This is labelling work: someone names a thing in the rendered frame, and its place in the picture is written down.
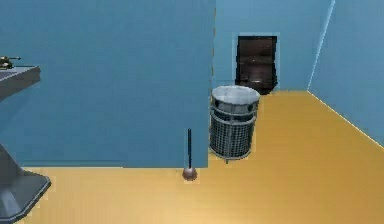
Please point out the dark brown wooden commode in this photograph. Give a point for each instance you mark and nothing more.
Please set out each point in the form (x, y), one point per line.
(256, 63)

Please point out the dark metal faucet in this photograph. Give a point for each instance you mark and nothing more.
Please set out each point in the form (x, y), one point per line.
(6, 62)

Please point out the grey pedestal sink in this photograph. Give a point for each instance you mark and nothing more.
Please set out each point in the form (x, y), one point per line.
(16, 195)

